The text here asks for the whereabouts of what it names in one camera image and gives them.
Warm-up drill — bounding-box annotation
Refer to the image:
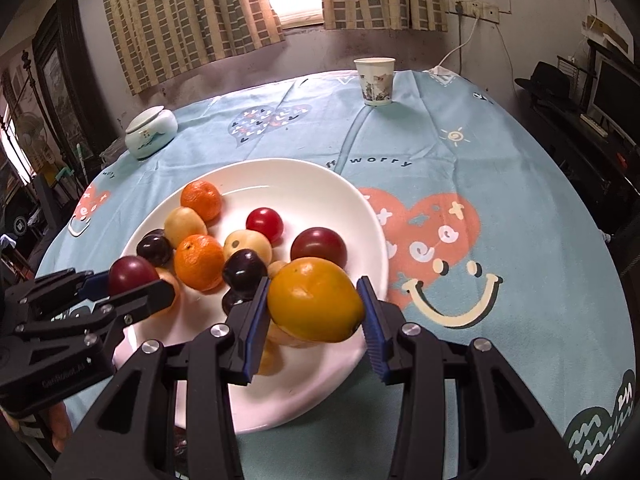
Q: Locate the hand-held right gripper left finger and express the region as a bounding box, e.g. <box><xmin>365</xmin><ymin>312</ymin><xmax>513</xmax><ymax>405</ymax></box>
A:
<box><xmin>52</xmin><ymin>275</ymin><xmax>273</xmax><ymax>480</ymax></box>

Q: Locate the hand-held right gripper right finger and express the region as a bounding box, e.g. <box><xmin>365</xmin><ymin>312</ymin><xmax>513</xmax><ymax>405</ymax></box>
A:
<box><xmin>356</xmin><ymin>275</ymin><xmax>583</xmax><ymax>480</ymax></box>

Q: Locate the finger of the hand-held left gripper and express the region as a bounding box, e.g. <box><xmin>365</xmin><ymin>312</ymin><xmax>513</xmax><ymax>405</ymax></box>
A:
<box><xmin>2</xmin><ymin>269</ymin><xmax>112</xmax><ymax>329</ymax></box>
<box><xmin>17</xmin><ymin>280</ymin><xmax>176</xmax><ymax>347</ymax></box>

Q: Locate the dark red plum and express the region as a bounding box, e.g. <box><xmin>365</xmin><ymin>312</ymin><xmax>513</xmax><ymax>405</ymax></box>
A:
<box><xmin>290</xmin><ymin>227</ymin><xmax>348</xmax><ymax>271</ymax></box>
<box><xmin>107</xmin><ymin>256</ymin><xmax>160</xmax><ymax>297</ymax></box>

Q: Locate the yellow orange mango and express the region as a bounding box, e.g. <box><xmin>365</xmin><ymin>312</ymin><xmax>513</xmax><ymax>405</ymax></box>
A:
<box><xmin>267</xmin><ymin>257</ymin><xmax>366</xmax><ymax>343</ymax></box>

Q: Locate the white plate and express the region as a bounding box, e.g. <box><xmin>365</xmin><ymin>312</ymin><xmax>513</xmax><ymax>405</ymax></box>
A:
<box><xmin>112</xmin><ymin>158</ymin><xmax>393</xmax><ymax>436</ymax></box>

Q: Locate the person's left hand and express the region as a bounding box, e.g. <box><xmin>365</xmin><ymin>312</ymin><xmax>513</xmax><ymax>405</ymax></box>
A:
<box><xmin>2</xmin><ymin>400</ymin><xmax>73</xmax><ymax>456</ymax></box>

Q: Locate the pale orange peach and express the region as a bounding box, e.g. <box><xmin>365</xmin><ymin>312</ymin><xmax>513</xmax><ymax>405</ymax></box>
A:
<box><xmin>155</xmin><ymin>267</ymin><xmax>182</xmax><ymax>312</ymax></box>

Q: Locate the dark purple plum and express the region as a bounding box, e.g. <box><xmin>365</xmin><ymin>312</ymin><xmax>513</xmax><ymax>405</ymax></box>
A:
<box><xmin>221</xmin><ymin>249</ymin><xmax>268</xmax><ymax>301</ymax></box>
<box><xmin>136</xmin><ymin>229</ymin><xmax>174</xmax><ymax>268</ymax></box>
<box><xmin>221</xmin><ymin>290</ymin><xmax>251</xmax><ymax>317</ymax></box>

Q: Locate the orange tangerine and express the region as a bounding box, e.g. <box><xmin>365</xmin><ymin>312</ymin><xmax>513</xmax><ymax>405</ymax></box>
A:
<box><xmin>180</xmin><ymin>180</ymin><xmax>222</xmax><ymax>222</ymax></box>
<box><xmin>173</xmin><ymin>234</ymin><xmax>226</xmax><ymax>292</ymax></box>

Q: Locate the yellow plum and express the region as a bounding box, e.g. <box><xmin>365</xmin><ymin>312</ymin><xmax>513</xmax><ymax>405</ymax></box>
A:
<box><xmin>164</xmin><ymin>206</ymin><xmax>208</xmax><ymax>250</ymax></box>
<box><xmin>222</xmin><ymin>229</ymin><xmax>273</xmax><ymax>263</ymax></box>

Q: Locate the red cherry tomato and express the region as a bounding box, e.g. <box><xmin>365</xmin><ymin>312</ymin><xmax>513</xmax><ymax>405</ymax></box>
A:
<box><xmin>245</xmin><ymin>207</ymin><xmax>284</xmax><ymax>243</ymax></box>

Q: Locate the white ceramic lidded jar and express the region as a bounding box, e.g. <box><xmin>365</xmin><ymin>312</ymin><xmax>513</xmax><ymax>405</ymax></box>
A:
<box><xmin>125</xmin><ymin>105</ymin><xmax>177</xmax><ymax>161</ymax></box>

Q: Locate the standing fan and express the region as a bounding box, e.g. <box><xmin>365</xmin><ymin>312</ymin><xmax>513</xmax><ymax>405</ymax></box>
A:
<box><xmin>15</xmin><ymin>112</ymin><xmax>47</xmax><ymax>163</ymax></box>

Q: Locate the blue printed tablecloth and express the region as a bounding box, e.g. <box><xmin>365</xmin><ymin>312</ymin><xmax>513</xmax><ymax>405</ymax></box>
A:
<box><xmin>35</xmin><ymin>69</ymin><xmax>623</xmax><ymax>478</ymax></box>

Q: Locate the dark framed picture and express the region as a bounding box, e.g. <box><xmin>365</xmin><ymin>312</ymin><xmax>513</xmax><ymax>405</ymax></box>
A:
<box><xmin>32</xmin><ymin>0</ymin><xmax>121</xmax><ymax>156</ymax></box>

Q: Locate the printed paper cup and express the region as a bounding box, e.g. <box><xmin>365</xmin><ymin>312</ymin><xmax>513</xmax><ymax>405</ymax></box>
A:
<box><xmin>354</xmin><ymin>57</ymin><xmax>396</xmax><ymax>107</ymax></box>

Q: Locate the white power adapter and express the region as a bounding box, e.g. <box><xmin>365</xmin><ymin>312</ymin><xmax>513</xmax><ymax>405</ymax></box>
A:
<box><xmin>425</xmin><ymin>66</ymin><xmax>457</xmax><ymax>86</ymax></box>

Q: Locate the black computer desk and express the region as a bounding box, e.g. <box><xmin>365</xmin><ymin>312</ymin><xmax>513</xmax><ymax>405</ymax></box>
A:
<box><xmin>515</xmin><ymin>40</ymin><xmax>640</xmax><ymax>226</ymax></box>

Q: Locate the black hat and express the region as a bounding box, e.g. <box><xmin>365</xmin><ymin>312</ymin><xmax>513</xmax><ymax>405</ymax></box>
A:
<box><xmin>515</xmin><ymin>61</ymin><xmax>576</xmax><ymax>106</ymax></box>

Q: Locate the black computer monitor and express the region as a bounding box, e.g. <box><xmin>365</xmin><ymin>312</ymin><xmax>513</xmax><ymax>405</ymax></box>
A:
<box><xmin>587</xmin><ymin>57</ymin><xmax>640</xmax><ymax>131</ymax></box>

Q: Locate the yellow cardboard box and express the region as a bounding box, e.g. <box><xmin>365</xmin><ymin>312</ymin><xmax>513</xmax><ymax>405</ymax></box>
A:
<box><xmin>585</xmin><ymin>15</ymin><xmax>628</xmax><ymax>53</ymax></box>

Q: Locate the white power cable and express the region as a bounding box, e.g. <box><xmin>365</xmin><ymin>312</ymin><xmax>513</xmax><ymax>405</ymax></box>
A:
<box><xmin>437</xmin><ymin>14</ymin><xmax>482</xmax><ymax>70</ymax></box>

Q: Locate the white wall socket strip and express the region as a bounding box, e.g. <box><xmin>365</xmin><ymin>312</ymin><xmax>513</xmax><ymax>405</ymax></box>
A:
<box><xmin>447</xmin><ymin>0</ymin><xmax>501</xmax><ymax>23</ymax></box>

